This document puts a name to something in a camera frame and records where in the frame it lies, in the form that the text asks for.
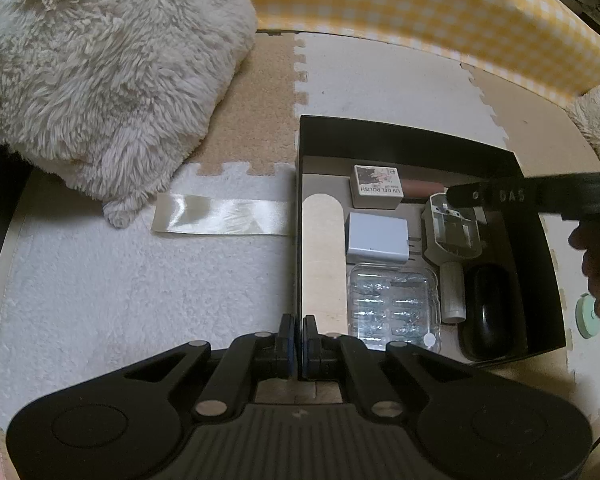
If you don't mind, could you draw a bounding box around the white charger adapter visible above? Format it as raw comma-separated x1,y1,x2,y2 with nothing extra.
346,211,421,265

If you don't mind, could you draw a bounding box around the silver cylinder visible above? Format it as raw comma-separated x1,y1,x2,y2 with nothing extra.
440,261,467,324

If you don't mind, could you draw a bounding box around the small white printed box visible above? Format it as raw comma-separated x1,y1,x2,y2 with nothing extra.
351,164,406,209

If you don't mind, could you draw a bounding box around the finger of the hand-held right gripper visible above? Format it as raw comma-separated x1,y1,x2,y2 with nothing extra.
445,171,600,221

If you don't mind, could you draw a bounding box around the yellow checked cloth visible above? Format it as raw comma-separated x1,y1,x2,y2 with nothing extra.
232,0,600,108

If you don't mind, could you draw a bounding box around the black cardboard box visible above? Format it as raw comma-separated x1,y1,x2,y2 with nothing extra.
294,115,567,370

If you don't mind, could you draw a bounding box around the grey handheld device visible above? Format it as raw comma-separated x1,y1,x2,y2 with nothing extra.
421,192,483,266

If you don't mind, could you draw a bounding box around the white foam mat tile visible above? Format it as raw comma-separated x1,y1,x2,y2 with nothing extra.
294,32,513,151
565,337,600,413

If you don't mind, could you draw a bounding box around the cream satin ribbon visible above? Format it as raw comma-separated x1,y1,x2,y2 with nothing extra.
151,192,293,237

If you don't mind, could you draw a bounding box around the beige nail file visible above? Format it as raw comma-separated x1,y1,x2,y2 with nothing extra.
301,193,350,336

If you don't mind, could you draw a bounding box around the pale green round disc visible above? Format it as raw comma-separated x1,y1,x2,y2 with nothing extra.
575,295,600,341

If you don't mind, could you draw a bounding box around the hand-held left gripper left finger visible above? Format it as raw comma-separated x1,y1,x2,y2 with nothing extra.
122,312,297,419

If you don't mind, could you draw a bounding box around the beige foam mat tile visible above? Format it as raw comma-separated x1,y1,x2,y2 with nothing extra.
467,62,600,396
184,32,306,178

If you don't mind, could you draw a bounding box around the brown tube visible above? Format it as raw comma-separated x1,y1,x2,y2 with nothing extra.
402,177,448,200

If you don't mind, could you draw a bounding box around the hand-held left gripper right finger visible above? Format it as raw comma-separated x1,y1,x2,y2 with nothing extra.
302,314,481,419

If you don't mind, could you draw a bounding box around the black oval case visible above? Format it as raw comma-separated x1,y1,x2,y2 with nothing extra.
457,264,528,362

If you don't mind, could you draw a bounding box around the clear plastic case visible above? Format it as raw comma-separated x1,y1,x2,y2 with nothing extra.
347,262,442,351

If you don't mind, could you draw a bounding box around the white fluffy cushion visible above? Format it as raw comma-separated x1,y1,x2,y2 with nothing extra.
0,0,258,228

